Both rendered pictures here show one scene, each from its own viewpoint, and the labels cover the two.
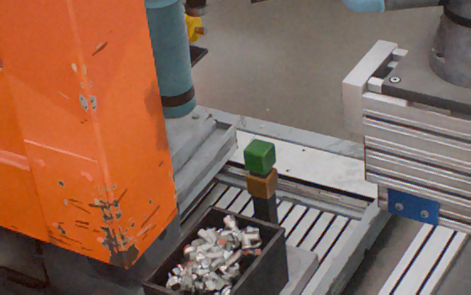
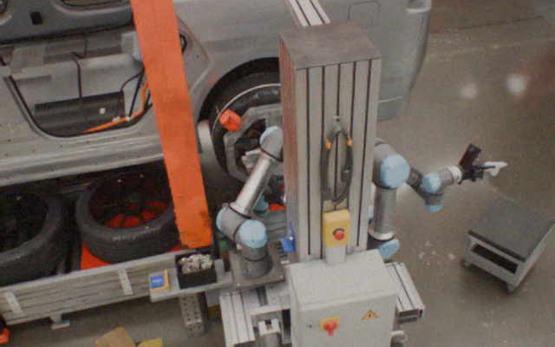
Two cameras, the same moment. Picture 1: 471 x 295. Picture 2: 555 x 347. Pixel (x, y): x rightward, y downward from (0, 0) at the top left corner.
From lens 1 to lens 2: 2.09 m
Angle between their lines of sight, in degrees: 36
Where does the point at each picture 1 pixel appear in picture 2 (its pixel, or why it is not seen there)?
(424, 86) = (234, 259)
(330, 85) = not seen: hidden behind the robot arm
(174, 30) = not seen: hidden behind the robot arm
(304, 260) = (227, 280)
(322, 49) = (404, 216)
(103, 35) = (182, 193)
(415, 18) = (454, 229)
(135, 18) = (199, 193)
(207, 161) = not seen: hidden behind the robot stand
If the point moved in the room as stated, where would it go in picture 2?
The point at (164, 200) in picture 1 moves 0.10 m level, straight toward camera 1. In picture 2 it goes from (205, 238) to (192, 250)
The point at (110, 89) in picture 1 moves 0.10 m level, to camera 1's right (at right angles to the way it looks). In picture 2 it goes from (184, 206) to (196, 215)
